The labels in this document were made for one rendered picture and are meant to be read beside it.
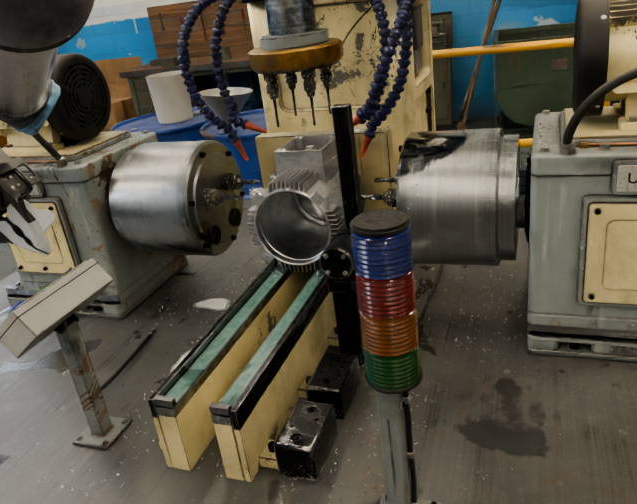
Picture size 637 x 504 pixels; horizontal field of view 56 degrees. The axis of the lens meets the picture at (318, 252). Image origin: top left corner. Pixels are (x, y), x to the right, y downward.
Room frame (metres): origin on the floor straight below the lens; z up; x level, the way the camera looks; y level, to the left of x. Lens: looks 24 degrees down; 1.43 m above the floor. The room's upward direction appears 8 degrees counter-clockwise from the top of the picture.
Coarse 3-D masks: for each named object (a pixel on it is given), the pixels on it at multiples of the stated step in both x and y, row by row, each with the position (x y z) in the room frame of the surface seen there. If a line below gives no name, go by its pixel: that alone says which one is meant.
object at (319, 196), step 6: (258, 192) 1.09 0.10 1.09; (264, 192) 1.10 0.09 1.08; (318, 192) 1.04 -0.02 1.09; (324, 192) 1.05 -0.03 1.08; (252, 198) 1.09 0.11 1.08; (258, 198) 1.09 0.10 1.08; (312, 198) 1.05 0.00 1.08; (318, 198) 1.04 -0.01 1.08; (324, 198) 1.04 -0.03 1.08; (258, 204) 1.09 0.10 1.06; (318, 204) 1.04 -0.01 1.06; (264, 252) 1.09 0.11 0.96; (264, 258) 1.09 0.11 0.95; (270, 258) 1.09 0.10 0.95
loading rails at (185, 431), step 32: (256, 288) 1.03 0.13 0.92; (288, 288) 1.08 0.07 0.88; (320, 288) 0.97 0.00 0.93; (224, 320) 0.90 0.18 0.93; (256, 320) 0.94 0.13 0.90; (288, 320) 0.89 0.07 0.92; (320, 320) 0.95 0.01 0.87; (192, 352) 0.81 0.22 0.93; (224, 352) 0.83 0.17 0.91; (256, 352) 0.80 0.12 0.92; (288, 352) 0.82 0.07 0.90; (320, 352) 0.93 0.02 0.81; (192, 384) 0.74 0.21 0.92; (224, 384) 0.81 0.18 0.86; (256, 384) 0.71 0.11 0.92; (288, 384) 0.80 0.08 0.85; (160, 416) 0.70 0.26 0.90; (192, 416) 0.72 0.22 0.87; (224, 416) 0.66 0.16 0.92; (256, 416) 0.69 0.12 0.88; (288, 416) 0.78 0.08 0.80; (160, 448) 0.75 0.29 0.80; (192, 448) 0.71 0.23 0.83; (224, 448) 0.66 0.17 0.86; (256, 448) 0.68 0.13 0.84
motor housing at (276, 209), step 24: (288, 192) 1.25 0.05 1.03; (312, 192) 1.07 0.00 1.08; (360, 192) 1.19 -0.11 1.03; (264, 216) 1.13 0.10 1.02; (288, 216) 1.22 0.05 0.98; (336, 216) 1.05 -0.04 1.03; (264, 240) 1.10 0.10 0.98; (288, 240) 1.15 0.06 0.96; (312, 240) 1.17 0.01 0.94; (288, 264) 1.07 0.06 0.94; (312, 264) 1.06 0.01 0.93
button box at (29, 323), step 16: (80, 272) 0.84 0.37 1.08; (96, 272) 0.86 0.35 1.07; (48, 288) 0.79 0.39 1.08; (64, 288) 0.80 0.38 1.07; (80, 288) 0.82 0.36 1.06; (96, 288) 0.84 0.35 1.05; (32, 304) 0.75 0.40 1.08; (48, 304) 0.77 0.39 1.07; (64, 304) 0.78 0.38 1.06; (80, 304) 0.80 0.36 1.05; (16, 320) 0.72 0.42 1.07; (32, 320) 0.73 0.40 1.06; (48, 320) 0.74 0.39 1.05; (0, 336) 0.74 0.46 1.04; (16, 336) 0.73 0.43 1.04; (32, 336) 0.72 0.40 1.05; (16, 352) 0.73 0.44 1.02
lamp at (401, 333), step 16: (368, 320) 0.53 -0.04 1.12; (384, 320) 0.52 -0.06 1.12; (400, 320) 0.52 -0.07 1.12; (416, 320) 0.53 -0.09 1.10; (368, 336) 0.53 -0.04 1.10; (384, 336) 0.52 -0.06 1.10; (400, 336) 0.52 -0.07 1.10; (416, 336) 0.53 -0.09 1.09; (384, 352) 0.52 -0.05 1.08; (400, 352) 0.52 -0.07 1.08
